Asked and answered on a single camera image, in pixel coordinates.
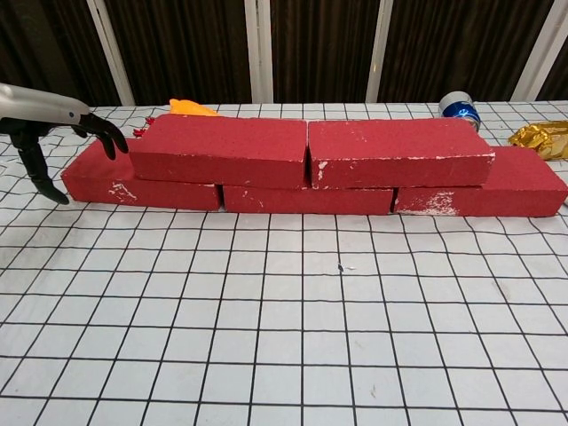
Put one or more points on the robot left five-finger hand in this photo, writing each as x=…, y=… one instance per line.
x=40, y=106

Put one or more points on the red foam brick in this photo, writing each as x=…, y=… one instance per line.
x=306, y=200
x=222, y=146
x=519, y=186
x=390, y=146
x=97, y=182

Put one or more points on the yellow rubber chicken toy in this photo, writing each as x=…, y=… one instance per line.
x=188, y=106

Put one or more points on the white black grid tablecloth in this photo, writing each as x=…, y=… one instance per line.
x=319, y=310

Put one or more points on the blue silver drink can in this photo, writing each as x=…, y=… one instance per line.
x=457, y=108

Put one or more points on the gold foil snack packet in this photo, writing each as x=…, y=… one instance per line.
x=543, y=137

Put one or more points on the white metal frame post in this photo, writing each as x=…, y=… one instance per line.
x=258, y=49
x=539, y=53
x=380, y=49
x=111, y=53

